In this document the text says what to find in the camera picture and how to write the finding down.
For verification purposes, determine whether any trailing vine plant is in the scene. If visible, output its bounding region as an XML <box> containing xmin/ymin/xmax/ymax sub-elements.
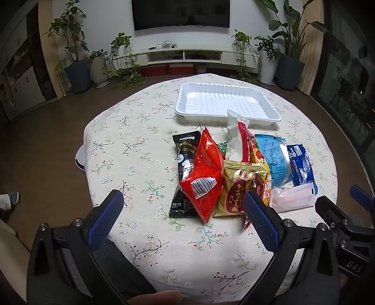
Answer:
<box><xmin>108</xmin><ymin>32</ymin><xmax>147</xmax><ymax>88</ymax></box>

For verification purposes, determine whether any bushy plant in white pot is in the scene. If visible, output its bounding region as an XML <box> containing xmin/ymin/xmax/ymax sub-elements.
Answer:
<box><xmin>254</xmin><ymin>35</ymin><xmax>282</xmax><ymax>86</ymax></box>

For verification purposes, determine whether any glass balcony door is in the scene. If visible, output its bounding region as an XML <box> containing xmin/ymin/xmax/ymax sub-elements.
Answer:
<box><xmin>311</xmin><ymin>0</ymin><xmax>375</xmax><ymax>165</ymax></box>

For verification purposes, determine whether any white television cabinet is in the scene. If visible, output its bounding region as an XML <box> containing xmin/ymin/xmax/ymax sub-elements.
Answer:
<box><xmin>133</xmin><ymin>45</ymin><xmax>260</xmax><ymax>66</ymax></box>

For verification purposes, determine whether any beige curtain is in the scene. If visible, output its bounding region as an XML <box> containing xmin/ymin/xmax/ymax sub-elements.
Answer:
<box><xmin>297</xmin><ymin>0</ymin><xmax>326</xmax><ymax>94</ymax></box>

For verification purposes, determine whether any pale pink snack packet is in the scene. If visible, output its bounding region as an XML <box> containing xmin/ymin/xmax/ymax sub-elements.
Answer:
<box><xmin>269</xmin><ymin>183</ymin><xmax>315</xmax><ymax>213</ymax></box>

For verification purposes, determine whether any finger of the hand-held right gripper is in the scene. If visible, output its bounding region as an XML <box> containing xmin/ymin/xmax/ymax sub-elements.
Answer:
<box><xmin>349</xmin><ymin>184</ymin><xmax>375</xmax><ymax>209</ymax></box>
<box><xmin>315</xmin><ymin>195</ymin><xmax>352</xmax><ymax>232</ymax></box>

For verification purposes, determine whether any white and red snack packet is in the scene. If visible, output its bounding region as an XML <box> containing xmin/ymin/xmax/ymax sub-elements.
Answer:
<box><xmin>226</xmin><ymin>109</ymin><xmax>255</xmax><ymax>163</ymax></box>

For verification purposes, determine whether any broad-leaf plant in dark pot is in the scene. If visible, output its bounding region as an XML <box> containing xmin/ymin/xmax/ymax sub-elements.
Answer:
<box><xmin>255</xmin><ymin>0</ymin><xmax>329</xmax><ymax>91</ymax></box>

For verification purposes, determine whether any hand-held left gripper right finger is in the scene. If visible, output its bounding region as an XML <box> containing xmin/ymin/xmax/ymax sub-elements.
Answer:
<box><xmin>234</xmin><ymin>190</ymin><xmax>341</xmax><ymax>305</ymax></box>

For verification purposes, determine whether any black television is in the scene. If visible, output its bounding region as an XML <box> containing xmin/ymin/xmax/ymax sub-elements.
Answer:
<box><xmin>131</xmin><ymin>0</ymin><xmax>231</xmax><ymax>31</ymax></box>

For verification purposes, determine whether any white round object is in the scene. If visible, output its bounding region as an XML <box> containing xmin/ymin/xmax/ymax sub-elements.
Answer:
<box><xmin>75</xmin><ymin>145</ymin><xmax>87</xmax><ymax>172</ymax></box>

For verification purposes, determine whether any plant in grey-white pot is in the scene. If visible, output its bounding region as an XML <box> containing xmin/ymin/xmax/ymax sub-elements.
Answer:
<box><xmin>88</xmin><ymin>50</ymin><xmax>110</xmax><ymax>88</ymax></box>

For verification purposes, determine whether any dark blue snack packet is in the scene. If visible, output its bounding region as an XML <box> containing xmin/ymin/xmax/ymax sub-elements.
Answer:
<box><xmin>286</xmin><ymin>144</ymin><xmax>318</xmax><ymax>195</ymax></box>

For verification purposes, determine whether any person's shoe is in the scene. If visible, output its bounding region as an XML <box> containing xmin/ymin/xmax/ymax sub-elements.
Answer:
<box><xmin>0</xmin><ymin>192</ymin><xmax>20</xmax><ymax>210</ymax></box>

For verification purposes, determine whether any white plastic tray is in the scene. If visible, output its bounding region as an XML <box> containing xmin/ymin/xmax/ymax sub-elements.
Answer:
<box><xmin>175</xmin><ymin>82</ymin><xmax>282</xmax><ymax>123</ymax></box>

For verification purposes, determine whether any leafy tree in dark pot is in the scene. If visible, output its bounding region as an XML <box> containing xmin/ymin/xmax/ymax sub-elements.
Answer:
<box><xmin>44</xmin><ymin>0</ymin><xmax>91</xmax><ymax>94</ymax></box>

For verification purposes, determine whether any person's left hand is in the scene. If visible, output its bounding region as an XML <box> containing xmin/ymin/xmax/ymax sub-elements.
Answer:
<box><xmin>129</xmin><ymin>290</ymin><xmax>183</xmax><ymax>305</ymax></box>

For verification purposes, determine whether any light blue snack packet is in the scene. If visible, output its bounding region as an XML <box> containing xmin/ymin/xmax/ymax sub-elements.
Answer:
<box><xmin>254</xmin><ymin>133</ymin><xmax>293</xmax><ymax>188</ymax></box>

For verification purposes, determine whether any hanging vine plant on cabinet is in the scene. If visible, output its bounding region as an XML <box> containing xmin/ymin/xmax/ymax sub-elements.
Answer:
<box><xmin>231</xmin><ymin>29</ymin><xmax>258</xmax><ymax>85</ymax></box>

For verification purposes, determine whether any gold snack packet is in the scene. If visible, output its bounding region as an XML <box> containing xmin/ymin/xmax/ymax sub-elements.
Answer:
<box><xmin>213</xmin><ymin>160</ymin><xmax>266</xmax><ymax>218</ymax></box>

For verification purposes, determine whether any red storage box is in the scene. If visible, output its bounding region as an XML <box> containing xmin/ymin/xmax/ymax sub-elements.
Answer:
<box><xmin>169</xmin><ymin>64</ymin><xmax>194</xmax><ymax>75</ymax></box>

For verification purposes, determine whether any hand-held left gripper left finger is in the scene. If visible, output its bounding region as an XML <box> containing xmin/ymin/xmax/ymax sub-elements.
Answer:
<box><xmin>26</xmin><ymin>189</ymin><xmax>159</xmax><ymax>305</ymax></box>

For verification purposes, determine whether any orange snack packet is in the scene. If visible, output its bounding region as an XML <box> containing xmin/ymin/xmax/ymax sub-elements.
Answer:
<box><xmin>247</xmin><ymin>129</ymin><xmax>271</xmax><ymax>176</ymax></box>

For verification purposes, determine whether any black snack packet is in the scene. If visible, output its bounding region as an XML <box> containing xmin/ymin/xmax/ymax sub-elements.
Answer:
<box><xmin>169</xmin><ymin>132</ymin><xmax>203</xmax><ymax>218</ymax></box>

